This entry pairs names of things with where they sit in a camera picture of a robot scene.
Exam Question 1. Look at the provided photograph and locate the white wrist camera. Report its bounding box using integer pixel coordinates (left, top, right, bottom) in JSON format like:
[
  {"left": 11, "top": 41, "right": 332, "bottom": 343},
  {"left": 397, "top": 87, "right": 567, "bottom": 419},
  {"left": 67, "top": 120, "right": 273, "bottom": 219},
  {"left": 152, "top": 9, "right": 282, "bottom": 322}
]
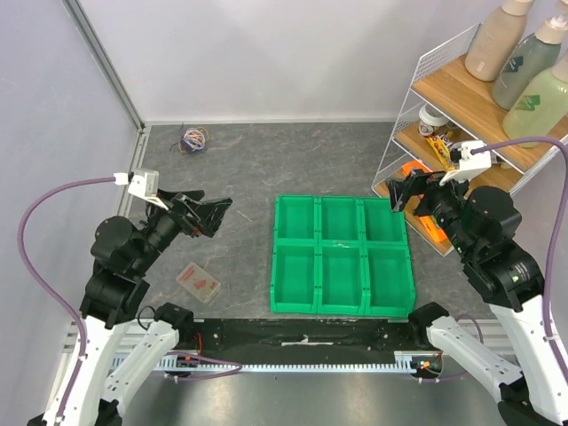
[
  {"left": 439, "top": 140, "right": 493, "bottom": 186},
  {"left": 114, "top": 169, "right": 169, "bottom": 210}
]

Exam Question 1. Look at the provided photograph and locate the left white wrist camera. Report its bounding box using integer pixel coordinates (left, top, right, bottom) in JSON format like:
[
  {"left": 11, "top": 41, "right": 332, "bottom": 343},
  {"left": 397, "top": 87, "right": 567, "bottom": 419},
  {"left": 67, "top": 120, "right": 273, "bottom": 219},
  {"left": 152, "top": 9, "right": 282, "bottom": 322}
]
[{"left": 114, "top": 169, "right": 169, "bottom": 210}]

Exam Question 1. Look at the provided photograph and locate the grey slotted cable duct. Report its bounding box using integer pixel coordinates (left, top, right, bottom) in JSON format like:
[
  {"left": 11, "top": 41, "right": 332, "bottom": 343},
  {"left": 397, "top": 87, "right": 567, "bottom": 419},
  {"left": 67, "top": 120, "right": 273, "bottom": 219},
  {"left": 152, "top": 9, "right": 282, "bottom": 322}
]
[{"left": 154, "top": 353, "right": 442, "bottom": 375}]

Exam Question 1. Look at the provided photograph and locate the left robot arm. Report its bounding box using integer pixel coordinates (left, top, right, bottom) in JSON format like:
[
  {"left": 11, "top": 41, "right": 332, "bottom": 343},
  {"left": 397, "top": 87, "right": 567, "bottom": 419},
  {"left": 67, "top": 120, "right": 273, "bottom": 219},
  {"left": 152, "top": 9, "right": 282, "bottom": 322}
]
[{"left": 29, "top": 190, "right": 233, "bottom": 425}]

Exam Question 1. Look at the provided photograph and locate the yellow candy bag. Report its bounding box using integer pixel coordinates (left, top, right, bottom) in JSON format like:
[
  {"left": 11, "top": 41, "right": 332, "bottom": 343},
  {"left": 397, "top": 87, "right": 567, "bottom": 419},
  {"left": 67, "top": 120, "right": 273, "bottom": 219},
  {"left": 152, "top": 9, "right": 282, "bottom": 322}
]
[{"left": 426, "top": 131, "right": 456, "bottom": 171}]

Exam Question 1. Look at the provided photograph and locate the green six-compartment bin tray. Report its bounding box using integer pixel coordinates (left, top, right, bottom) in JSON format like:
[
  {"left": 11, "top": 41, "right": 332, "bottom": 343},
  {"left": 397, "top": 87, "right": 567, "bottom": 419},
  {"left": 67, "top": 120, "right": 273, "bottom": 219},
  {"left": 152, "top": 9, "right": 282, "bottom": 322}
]
[{"left": 270, "top": 195, "right": 416, "bottom": 319}]

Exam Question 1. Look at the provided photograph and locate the transparent red printed card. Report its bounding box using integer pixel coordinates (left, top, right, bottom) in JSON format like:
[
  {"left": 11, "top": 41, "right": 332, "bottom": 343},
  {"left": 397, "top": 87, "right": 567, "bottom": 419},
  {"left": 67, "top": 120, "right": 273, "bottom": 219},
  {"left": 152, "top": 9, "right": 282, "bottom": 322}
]
[{"left": 176, "top": 262, "right": 220, "bottom": 304}]

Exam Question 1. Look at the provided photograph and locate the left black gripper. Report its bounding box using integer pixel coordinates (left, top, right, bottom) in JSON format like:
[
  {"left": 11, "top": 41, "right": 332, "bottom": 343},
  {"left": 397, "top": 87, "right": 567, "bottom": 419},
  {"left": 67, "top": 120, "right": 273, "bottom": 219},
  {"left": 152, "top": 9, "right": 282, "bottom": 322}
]
[{"left": 131, "top": 186, "right": 233, "bottom": 273}]

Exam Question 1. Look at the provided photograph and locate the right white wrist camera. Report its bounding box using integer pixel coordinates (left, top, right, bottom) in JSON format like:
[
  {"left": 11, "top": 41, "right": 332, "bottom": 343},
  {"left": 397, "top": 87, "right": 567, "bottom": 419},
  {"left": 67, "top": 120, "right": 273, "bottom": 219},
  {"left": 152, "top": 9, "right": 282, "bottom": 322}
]
[{"left": 439, "top": 140, "right": 493, "bottom": 186}]

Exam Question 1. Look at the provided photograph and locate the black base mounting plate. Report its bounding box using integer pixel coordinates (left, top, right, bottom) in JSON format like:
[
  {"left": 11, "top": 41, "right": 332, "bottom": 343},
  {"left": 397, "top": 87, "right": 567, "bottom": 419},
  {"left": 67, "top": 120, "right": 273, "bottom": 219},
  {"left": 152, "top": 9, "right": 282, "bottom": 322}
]
[{"left": 174, "top": 319, "right": 437, "bottom": 365}]

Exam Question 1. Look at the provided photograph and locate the light green pump bottle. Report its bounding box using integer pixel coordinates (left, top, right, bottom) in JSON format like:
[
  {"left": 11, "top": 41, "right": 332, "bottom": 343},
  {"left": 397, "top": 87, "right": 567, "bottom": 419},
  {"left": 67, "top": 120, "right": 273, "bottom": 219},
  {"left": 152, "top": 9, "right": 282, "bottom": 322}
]
[{"left": 502, "top": 53, "right": 567, "bottom": 139}]

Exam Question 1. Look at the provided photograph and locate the orange snack box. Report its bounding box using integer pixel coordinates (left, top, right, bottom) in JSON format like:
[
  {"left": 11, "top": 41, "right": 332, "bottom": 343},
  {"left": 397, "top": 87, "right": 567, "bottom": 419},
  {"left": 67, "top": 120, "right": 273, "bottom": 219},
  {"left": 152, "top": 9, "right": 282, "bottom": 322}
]
[{"left": 402, "top": 160, "right": 447, "bottom": 243}]

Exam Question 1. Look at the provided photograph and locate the white wire shelf rack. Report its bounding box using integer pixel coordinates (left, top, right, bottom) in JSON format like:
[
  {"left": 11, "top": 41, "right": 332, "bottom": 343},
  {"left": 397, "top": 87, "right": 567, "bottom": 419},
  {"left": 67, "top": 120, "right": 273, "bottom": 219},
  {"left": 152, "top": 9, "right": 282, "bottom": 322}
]
[{"left": 371, "top": 22, "right": 568, "bottom": 257}]

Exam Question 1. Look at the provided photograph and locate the grey-green pump bottle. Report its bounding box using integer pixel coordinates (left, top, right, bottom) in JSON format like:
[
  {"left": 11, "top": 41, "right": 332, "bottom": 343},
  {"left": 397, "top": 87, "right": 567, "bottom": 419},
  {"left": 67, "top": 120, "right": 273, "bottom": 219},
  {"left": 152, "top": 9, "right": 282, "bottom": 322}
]
[{"left": 492, "top": 7, "right": 567, "bottom": 111}]

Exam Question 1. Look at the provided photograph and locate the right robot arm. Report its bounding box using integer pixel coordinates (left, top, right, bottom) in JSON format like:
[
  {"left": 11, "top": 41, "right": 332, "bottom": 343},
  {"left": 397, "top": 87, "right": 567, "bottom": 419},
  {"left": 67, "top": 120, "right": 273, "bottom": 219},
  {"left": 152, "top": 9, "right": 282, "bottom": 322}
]
[{"left": 385, "top": 170, "right": 567, "bottom": 425}]

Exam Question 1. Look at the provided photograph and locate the white paper cup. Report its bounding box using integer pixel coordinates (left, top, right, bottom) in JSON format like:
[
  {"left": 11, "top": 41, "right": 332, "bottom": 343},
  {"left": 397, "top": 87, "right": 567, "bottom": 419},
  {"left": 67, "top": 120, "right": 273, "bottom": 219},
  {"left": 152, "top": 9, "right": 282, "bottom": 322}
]
[{"left": 418, "top": 104, "right": 449, "bottom": 138}]

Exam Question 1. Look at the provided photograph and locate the beige pump bottle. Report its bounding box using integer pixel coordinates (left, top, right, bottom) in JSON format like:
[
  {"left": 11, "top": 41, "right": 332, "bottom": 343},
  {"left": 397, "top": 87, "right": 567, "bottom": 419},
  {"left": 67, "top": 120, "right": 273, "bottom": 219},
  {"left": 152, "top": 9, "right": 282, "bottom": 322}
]
[{"left": 464, "top": 0, "right": 533, "bottom": 82}]

